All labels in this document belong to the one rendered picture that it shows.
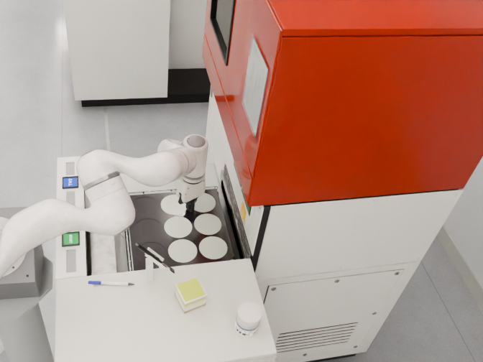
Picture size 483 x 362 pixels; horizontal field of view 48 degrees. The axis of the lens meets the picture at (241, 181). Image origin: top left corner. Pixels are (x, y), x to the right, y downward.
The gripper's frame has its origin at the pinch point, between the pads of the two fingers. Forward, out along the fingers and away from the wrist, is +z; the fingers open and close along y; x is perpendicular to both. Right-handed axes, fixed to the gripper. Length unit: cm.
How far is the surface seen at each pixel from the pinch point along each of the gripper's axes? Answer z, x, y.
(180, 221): 2.1, 2.9, 6.6
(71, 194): -3.5, -25.1, 34.0
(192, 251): 2.1, 16.4, 11.0
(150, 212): 2.2, -6.5, 13.1
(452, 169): -40, 61, -54
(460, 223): 69, 49, -160
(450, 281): 92, 65, -141
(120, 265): 10.1, 2.3, 31.3
